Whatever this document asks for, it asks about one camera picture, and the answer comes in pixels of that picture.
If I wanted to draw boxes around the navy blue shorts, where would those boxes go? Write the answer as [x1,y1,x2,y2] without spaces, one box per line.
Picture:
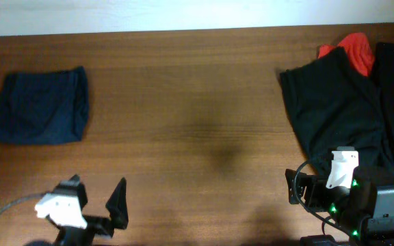
[0,66,90,145]

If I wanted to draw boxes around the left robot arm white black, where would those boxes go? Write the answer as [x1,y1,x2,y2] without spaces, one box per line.
[27,175,129,246]

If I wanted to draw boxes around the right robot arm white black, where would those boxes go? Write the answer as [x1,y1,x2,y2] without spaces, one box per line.
[285,165,394,246]

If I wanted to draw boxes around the black t-shirt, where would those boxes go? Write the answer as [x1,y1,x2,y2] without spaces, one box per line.
[280,48,394,175]

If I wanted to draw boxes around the red garment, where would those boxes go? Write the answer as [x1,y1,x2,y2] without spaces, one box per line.
[317,33,375,77]

